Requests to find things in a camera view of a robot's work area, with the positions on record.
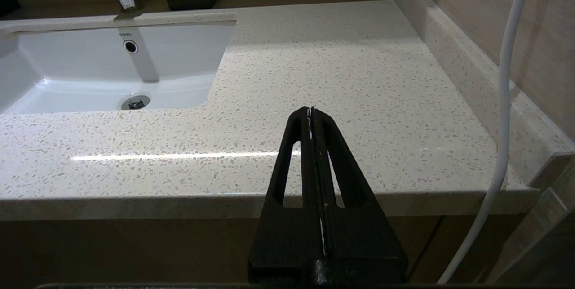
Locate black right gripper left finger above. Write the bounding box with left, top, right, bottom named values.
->
left=248, top=106, right=325, bottom=283

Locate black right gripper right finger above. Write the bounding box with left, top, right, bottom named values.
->
left=311, top=107, right=408, bottom=283

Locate wooden vanity cabinet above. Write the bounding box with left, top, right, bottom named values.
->
left=0, top=215, right=575, bottom=289

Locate chrome sink drain stopper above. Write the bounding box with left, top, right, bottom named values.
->
left=120, top=95, right=150, bottom=111

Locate white sink basin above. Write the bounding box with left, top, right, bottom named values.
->
left=0, top=13, right=238, bottom=116

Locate white cable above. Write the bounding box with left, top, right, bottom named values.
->
left=438, top=0, right=537, bottom=285

